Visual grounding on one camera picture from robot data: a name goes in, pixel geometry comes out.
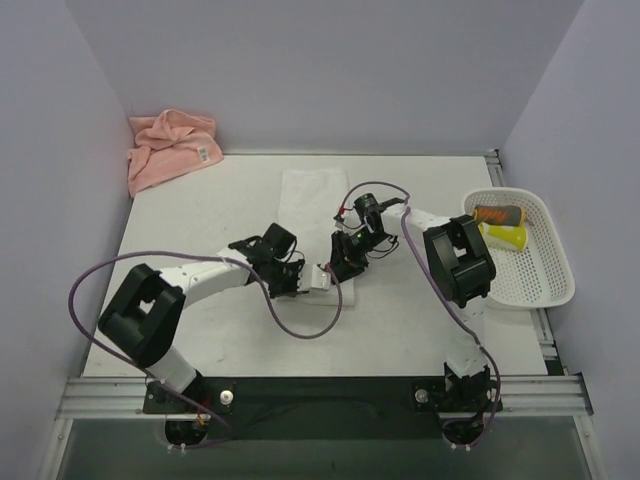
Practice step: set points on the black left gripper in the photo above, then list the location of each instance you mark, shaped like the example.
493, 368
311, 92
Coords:
288, 282

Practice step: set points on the white perforated plastic basket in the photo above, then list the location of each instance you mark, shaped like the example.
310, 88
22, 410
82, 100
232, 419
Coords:
570, 282

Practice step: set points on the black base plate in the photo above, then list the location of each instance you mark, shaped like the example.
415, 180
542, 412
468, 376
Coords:
327, 422

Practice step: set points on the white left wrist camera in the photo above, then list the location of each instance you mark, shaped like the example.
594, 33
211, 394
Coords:
316, 278

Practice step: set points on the white towel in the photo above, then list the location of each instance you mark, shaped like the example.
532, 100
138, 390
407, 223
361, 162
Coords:
308, 203

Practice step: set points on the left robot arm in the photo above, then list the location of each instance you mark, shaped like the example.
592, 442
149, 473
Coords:
143, 316

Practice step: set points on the rolled yellow towel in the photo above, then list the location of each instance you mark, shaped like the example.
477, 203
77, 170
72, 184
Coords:
512, 238

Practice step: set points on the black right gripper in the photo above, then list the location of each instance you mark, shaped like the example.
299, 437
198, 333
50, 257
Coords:
345, 257

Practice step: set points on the aluminium front rail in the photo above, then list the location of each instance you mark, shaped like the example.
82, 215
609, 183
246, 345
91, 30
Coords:
131, 397

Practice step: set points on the pink towel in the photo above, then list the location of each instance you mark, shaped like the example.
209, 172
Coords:
169, 145

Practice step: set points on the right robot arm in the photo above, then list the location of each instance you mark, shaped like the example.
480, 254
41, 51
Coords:
458, 266

